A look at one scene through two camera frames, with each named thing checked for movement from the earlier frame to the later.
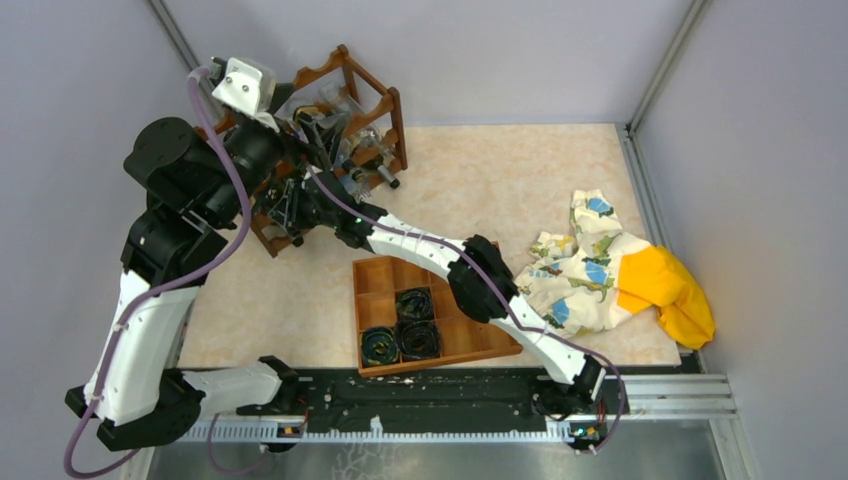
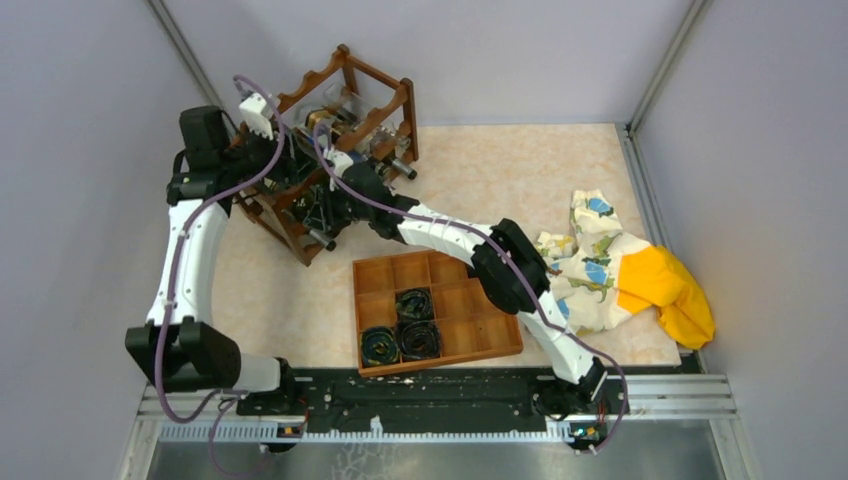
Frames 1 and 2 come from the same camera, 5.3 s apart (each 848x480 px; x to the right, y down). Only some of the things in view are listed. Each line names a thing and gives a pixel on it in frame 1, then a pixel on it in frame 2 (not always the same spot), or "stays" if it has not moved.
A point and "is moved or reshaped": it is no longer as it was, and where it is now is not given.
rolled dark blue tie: [418, 339] stays
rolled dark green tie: [379, 346] stays
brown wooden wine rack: [373, 122] is moved or reshaped
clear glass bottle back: [343, 107] is moved or reshaped
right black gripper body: [293, 218] → [337, 208]
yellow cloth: [653, 278] stays
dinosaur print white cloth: [572, 280] stays
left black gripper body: [313, 142] → [284, 167]
